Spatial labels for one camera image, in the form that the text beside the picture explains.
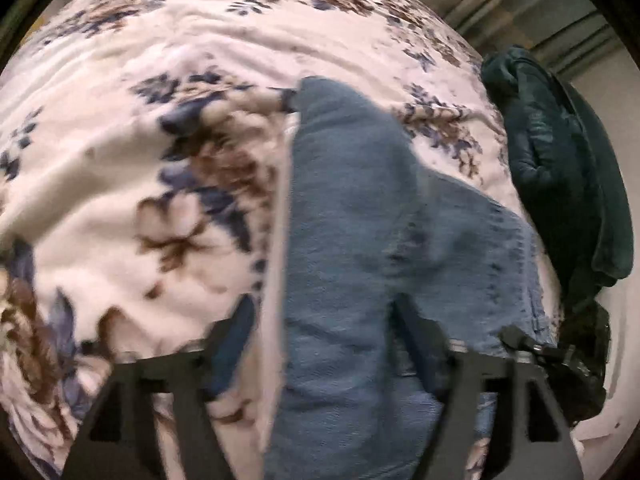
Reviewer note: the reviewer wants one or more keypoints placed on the dark green jacket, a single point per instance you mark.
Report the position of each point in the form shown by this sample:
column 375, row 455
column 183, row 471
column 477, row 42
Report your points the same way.
column 560, row 160

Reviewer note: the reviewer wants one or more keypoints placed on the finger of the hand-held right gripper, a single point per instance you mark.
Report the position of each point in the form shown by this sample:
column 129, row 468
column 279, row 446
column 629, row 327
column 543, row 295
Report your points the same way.
column 535, row 347

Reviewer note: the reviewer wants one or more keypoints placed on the blue denim pants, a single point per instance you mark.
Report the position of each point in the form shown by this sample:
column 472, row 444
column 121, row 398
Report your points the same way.
column 350, row 260

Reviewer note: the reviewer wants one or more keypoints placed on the white headboard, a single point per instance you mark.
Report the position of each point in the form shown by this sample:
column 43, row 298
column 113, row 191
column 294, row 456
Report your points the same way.
column 602, row 425

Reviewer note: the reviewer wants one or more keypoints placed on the grey-green striped curtain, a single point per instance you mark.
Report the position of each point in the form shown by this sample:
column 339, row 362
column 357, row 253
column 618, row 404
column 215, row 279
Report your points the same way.
column 530, row 5

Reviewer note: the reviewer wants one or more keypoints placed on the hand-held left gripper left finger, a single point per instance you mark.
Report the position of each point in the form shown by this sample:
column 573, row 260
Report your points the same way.
column 232, row 350

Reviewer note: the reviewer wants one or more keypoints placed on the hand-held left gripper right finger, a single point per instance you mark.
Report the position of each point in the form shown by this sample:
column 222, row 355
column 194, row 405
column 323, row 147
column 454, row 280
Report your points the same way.
column 420, row 350

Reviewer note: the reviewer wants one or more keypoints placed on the floral bedspread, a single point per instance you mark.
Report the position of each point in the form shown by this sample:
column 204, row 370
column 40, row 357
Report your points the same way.
column 125, row 210

